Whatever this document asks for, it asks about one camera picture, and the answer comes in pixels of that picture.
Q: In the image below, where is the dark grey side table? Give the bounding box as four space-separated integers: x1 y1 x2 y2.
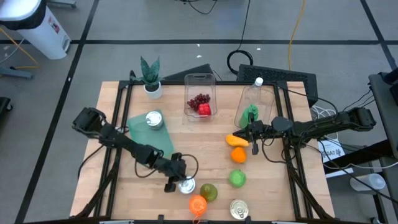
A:
368 67 398 161

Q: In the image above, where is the orange fruit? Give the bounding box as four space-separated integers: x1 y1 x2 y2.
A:
230 146 248 164

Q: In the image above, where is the translucent plastic jug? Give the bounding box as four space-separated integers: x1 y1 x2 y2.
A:
349 172 387 195

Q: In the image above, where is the white cable bundle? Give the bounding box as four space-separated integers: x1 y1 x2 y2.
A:
310 105 338 119

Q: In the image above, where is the clear plastic bin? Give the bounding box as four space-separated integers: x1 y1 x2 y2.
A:
183 73 218 123
234 86 277 129

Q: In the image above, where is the dark red grape bunch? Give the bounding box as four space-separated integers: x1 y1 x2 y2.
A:
186 93 211 112

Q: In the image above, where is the green apple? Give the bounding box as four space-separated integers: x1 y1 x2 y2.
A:
228 169 248 189

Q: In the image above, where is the clear bottle with white cap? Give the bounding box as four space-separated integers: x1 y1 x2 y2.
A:
243 77 271 103

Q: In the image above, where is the black mesh computer case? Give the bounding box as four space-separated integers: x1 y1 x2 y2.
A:
236 63 318 108

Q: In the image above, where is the yellow cable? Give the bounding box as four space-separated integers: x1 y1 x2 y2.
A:
0 27 41 70
287 0 308 71

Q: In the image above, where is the green plastic bottle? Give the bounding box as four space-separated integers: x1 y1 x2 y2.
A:
238 104 260 129

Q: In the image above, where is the grey metal stand foot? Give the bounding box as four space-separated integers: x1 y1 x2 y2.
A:
46 0 78 9
0 65 34 80

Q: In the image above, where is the yellow orange mango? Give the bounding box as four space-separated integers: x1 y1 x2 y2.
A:
225 134 250 148

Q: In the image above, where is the silver tuna can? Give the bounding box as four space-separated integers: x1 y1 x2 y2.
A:
177 176 197 195
145 110 164 131

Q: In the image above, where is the gold lid tin can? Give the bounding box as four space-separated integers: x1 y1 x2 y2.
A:
229 198 249 220

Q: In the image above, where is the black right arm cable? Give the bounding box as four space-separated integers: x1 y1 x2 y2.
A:
260 136 289 165

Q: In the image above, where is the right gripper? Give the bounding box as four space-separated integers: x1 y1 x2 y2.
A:
233 112 274 156

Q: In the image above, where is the red bell pepper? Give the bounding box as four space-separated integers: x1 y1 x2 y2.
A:
197 103 212 118

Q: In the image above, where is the teal translucent plastic bin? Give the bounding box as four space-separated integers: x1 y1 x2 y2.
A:
126 108 175 158

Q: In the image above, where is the black coiled cable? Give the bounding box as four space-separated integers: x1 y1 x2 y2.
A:
226 0 254 75

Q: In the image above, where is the black floor cable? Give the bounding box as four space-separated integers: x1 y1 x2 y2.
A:
174 0 218 16

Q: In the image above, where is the orange plastic bottle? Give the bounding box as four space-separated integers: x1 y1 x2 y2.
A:
188 194 208 217

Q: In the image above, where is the white trash bin black liner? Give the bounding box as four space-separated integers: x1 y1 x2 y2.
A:
0 0 72 60

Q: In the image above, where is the black metal beam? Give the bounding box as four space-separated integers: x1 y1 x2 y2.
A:
323 139 395 175

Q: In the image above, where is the green plant in white pot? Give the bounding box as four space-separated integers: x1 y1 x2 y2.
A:
129 56 165 100

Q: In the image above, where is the black electronics box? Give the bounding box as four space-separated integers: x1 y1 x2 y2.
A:
161 63 216 82

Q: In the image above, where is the green pear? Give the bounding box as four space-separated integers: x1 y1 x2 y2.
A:
199 183 218 203

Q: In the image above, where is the black floor equipment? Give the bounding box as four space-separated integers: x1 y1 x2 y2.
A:
0 96 13 124

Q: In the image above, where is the white printed paper sheet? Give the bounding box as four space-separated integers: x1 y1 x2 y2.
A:
317 139 346 164

